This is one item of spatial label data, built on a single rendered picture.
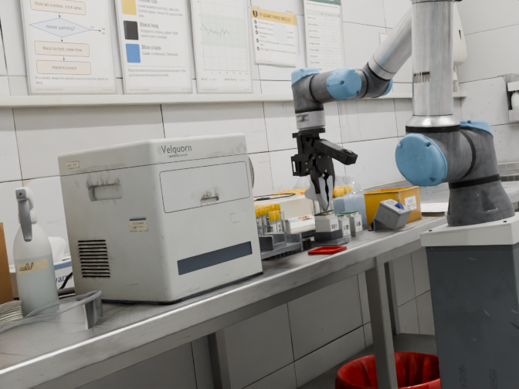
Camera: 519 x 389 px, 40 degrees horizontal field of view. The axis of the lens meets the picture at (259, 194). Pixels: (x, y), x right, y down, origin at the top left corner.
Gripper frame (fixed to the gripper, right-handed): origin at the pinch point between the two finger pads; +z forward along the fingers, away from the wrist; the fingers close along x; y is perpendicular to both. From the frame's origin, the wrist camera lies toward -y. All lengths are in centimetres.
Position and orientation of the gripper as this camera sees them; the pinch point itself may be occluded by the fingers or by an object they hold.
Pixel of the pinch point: (327, 206)
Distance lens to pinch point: 185.7
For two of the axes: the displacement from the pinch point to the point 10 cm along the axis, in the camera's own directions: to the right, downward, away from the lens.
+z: 1.2, 9.9, 0.5
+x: -6.3, 1.2, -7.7
